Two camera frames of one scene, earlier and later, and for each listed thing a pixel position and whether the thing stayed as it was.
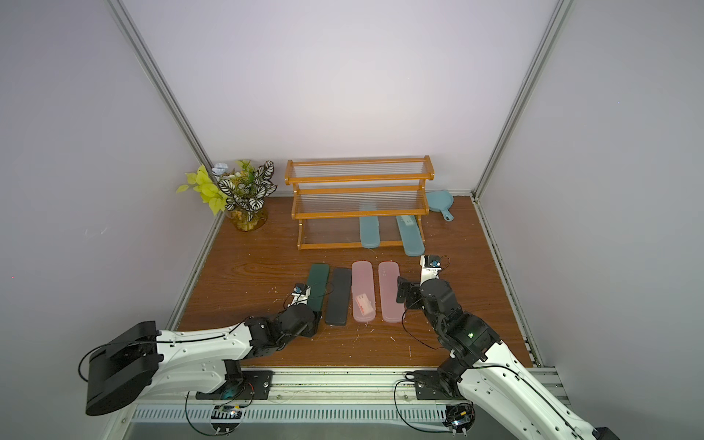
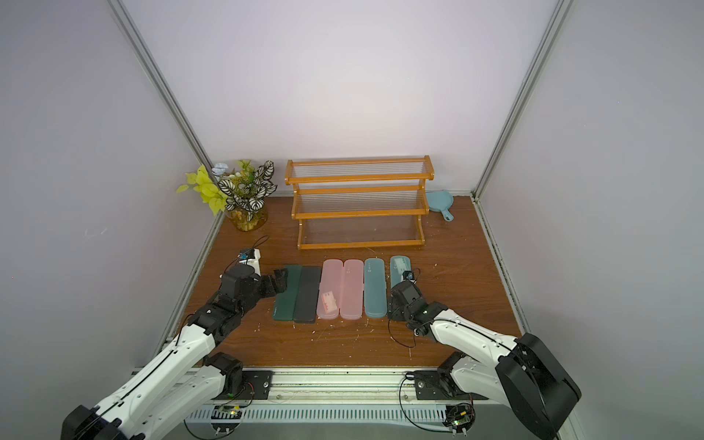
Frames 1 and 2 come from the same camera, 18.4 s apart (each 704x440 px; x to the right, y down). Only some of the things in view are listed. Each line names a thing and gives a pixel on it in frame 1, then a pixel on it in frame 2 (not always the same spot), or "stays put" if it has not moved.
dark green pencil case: [318, 280] -> [285, 303]
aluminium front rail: [322, 385] stays put
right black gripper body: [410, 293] -> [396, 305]
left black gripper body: [311, 330] -> [268, 289]
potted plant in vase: [239, 192] stays put
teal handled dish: [441, 201] stays put
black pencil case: [338, 297] -> [308, 295]
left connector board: [225, 412] stays put
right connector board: [459, 417] stays put
